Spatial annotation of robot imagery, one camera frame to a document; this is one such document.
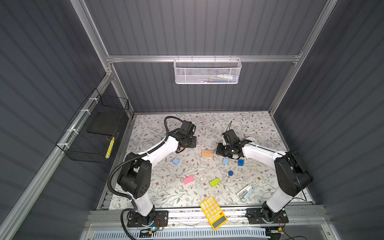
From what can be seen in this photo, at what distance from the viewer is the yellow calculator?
0.72 m

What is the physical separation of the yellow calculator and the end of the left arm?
309 mm

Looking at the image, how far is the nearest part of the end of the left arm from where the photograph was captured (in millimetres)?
655
